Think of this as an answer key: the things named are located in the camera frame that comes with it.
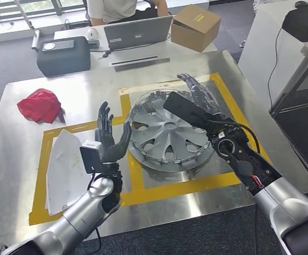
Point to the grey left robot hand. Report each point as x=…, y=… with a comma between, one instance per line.
x=109, y=151

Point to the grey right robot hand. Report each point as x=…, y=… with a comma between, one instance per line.
x=201, y=95

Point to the silver plastic wheel hubcap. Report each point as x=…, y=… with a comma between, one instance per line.
x=159, y=140

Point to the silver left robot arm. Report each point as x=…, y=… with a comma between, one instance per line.
x=77, y=218

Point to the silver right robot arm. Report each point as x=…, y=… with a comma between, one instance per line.
x=276, y=200

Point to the metal legged workbench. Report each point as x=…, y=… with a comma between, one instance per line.
x=23, y=158

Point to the white desk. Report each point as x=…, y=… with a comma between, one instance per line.
x=191, y=51

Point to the white plastic bag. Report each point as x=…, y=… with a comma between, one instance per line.
x=63, y=176

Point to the brown cardboard box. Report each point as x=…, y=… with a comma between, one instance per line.
x=193, y=30

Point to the white cabinet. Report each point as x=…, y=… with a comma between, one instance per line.
x=257, y=52

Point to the long grey metal bar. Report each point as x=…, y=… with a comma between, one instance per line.
x=140, y=64

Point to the red object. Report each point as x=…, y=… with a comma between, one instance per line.
x=39, y=105

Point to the grey open laptop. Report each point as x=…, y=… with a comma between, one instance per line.
x=138, y=33

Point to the black equipment case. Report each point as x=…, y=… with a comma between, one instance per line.
x=63, y=58

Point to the white round device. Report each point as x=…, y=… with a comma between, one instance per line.
x=92, y=33

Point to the black floor mat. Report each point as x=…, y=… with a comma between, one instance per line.
x=302, y=133

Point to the person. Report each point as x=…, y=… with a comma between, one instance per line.
x=111, y=8

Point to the white table leg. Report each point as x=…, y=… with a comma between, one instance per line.
x=35, y=42

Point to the black case with yellow label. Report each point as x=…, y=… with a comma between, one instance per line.
x=302, y=23

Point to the white low ledge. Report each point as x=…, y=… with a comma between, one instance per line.
x=5, y=31

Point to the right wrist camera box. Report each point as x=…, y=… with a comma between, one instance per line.
x=186, y=109

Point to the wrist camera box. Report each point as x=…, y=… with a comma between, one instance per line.
x=90, y=158
x=186, y=109

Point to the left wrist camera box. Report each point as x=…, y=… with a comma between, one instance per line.
x=90, y=158

